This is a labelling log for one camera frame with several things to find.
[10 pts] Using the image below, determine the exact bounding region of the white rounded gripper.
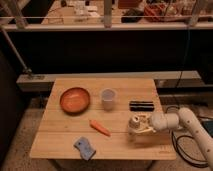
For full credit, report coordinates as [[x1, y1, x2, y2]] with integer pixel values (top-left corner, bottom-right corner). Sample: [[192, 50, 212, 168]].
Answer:
[[129, 113, 167, 135]]

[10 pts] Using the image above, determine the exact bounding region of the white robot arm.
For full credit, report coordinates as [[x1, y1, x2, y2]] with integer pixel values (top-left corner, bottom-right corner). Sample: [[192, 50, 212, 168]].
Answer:
[[127, 107, 213, 163]]

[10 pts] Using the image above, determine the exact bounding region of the wooden table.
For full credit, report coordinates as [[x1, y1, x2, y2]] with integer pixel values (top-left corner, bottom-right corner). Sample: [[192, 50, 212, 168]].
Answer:
[[30, 78, 176, 160]]

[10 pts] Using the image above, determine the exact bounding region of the clear plastic cup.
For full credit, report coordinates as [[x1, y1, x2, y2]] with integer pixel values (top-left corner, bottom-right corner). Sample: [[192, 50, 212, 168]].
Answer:
[[101, 89, 116, 110]]

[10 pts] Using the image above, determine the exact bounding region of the orange carrot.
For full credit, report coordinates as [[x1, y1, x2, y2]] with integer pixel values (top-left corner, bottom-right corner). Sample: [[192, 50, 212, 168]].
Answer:
[[89, 120, 111, 137]]

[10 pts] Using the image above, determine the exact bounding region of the blue sponge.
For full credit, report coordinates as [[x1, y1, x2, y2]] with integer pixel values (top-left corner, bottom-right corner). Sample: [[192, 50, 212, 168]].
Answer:
[[74, 137, 96, 161]]

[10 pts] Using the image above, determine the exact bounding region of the orange round bowl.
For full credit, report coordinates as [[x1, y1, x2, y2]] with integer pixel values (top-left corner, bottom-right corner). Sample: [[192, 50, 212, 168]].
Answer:
[[60, 87, 90, 114]]

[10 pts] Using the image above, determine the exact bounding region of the black object on back bench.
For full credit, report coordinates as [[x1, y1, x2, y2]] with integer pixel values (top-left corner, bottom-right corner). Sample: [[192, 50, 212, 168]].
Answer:
[[121, 9, 144, 23]]

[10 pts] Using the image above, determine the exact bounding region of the red basket on back bench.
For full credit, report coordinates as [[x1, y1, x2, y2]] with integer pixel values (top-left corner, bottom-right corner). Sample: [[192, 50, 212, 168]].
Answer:
[[144, 3, 182, 22]]

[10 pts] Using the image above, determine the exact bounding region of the black cable on floor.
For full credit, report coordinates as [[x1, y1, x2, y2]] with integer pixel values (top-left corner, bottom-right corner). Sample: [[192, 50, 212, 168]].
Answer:
[[165, 104, 213, 169]]

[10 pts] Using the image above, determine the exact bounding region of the grey metal rail frame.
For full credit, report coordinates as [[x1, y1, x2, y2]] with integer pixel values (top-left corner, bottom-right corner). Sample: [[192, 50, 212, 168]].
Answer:
[[0, 0, 213, 80]]

